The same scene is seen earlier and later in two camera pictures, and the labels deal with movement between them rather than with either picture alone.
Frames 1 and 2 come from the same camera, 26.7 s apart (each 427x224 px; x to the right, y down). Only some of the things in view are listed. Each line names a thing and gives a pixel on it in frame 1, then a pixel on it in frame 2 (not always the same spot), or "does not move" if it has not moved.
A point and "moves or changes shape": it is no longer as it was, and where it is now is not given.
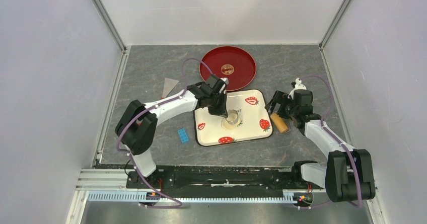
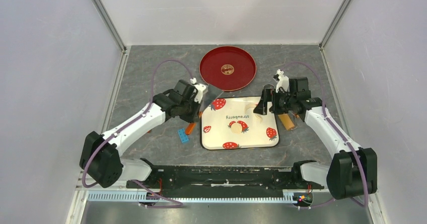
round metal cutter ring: (232, 117) → (269, 86)
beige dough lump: (231, 122) → (253, 105)
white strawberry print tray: (248, 118) moves or changes shape
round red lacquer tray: (235, 64) does not move
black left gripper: (221, 111) → (194, 117)
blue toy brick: (183, 135) does not move
